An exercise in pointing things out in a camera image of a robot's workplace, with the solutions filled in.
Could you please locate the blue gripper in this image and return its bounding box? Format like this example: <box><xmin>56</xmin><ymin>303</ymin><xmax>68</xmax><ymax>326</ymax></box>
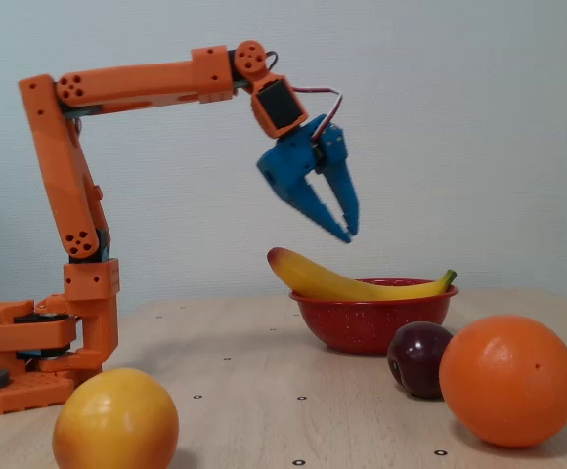
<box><xmin>256</xmin><ymin>114</ymin><xmax>361</xmax><ymax>244</ymax></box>

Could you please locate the yellow plastic banana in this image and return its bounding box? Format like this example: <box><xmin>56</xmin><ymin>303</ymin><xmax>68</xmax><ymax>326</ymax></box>
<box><xmin>266</xmin><ymin>246</ymin><xmax>458</xmax><ymax>302</ymax></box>

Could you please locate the red speckled enamel bowl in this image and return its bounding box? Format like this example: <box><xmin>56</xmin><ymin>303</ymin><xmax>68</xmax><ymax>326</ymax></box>
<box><xmin>288</xmin><ymin>277</ymin><xmax>460</xmax><ymax>357</ymax></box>

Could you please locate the dark purple plastic plum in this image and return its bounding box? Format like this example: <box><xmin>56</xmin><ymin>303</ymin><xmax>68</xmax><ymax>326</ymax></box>
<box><xmin>386</xmin><ymin>320</ymin><xmax>455</xmax><ymax>400</ymax></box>

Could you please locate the orange plastic orange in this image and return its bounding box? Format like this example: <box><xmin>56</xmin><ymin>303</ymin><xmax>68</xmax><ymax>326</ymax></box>
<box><xmin>438</xmin><ymin>315</ymin><xmax>567</xmax><ymax>448</ymax></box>

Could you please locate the yellow orange round fruit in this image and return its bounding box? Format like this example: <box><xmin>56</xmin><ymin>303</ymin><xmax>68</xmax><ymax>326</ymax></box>
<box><xmin>52</xmin><ymin>367</ymin><xmax>181</xmax><ymax>469</ymax></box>

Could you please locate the red white black servo cable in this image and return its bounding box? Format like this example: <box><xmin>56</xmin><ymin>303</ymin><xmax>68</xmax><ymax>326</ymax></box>
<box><xmin>263</xmin><ymin>51</ymin><xmax>344</xmax><ymax>144</ymax></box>

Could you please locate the orange robot base mount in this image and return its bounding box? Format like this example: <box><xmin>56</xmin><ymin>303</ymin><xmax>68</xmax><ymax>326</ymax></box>
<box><xmin>0</xmin><ymin>282</ymin><xmax>104</xmax><ymax>416</ymax></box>

